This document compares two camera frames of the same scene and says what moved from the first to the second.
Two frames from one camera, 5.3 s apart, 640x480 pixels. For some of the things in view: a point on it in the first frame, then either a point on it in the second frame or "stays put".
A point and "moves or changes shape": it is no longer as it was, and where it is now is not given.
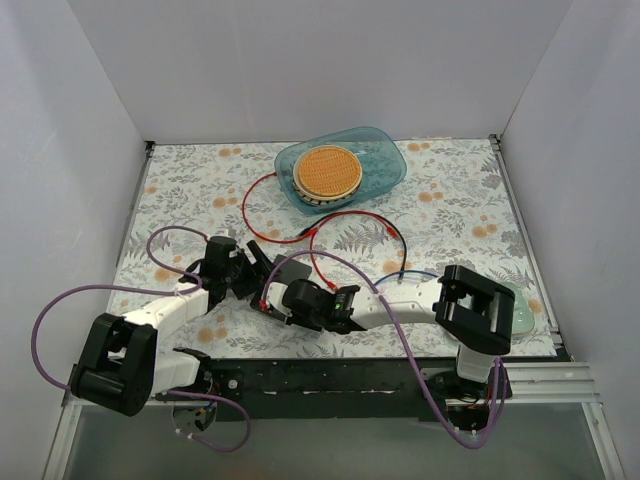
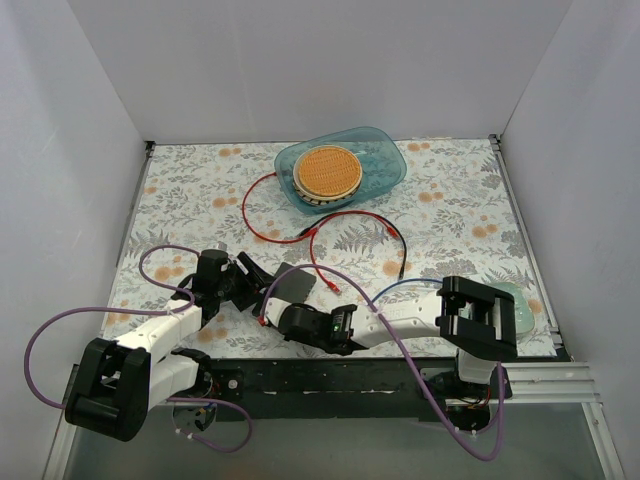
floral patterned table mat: [453, 205] stays put
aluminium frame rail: [532, 383] stays put
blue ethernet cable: [415, 271] moves or changes shape
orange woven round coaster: [329, 171] stays put
